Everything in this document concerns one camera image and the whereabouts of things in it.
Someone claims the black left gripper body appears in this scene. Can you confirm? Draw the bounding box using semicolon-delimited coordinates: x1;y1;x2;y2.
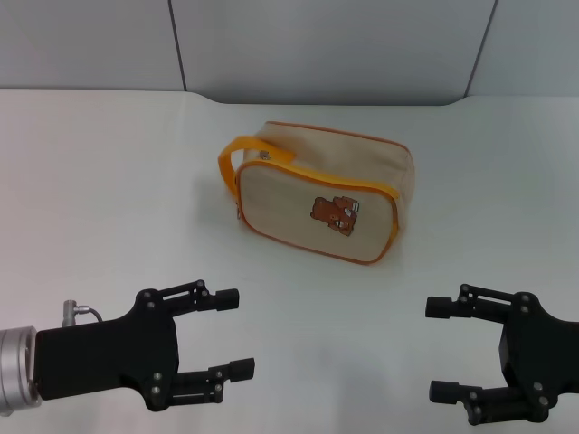
34;288;180;413

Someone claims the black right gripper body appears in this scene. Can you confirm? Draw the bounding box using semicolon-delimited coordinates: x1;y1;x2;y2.
498;291;579;422

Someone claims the left gripper cable with connector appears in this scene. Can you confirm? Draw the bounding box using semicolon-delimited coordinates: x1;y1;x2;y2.
62;298;106;327

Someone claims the beige bear print zipper bag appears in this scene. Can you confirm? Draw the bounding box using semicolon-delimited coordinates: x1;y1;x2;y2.
217;120;416;266

